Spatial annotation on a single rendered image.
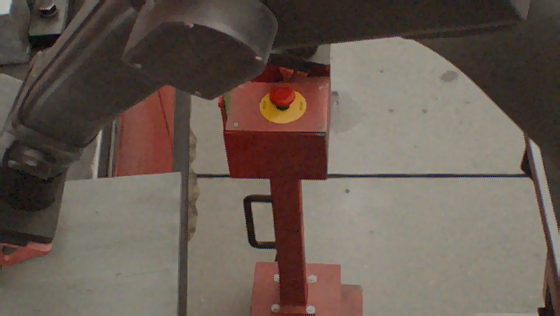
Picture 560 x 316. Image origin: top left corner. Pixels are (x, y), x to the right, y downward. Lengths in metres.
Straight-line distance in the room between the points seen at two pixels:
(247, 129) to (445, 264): 0.91
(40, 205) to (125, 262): 0.11
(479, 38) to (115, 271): 0.60
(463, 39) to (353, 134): 1.96
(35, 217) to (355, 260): 1.31
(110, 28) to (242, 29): 0.13
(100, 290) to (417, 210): 1.37
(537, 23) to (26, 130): 0.41
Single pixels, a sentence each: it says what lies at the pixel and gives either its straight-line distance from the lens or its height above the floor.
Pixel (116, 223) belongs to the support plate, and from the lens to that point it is 0.85.
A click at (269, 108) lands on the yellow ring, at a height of 0.78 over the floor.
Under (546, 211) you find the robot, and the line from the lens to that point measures 0.81.
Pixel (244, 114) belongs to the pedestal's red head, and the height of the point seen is 0.78.
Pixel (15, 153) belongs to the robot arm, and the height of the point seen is 1.23.
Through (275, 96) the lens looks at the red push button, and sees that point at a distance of 1.21.
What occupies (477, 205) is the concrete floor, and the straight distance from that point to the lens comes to 2.11.
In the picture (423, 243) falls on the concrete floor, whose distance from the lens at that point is 2.02.
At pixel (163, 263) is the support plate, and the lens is 0.81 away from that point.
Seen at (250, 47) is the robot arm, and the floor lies 1.50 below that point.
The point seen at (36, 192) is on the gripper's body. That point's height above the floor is 1.12.
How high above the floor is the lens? 1.67
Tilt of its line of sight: 50 degrees down
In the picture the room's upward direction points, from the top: 5 degrees counter-clockwise
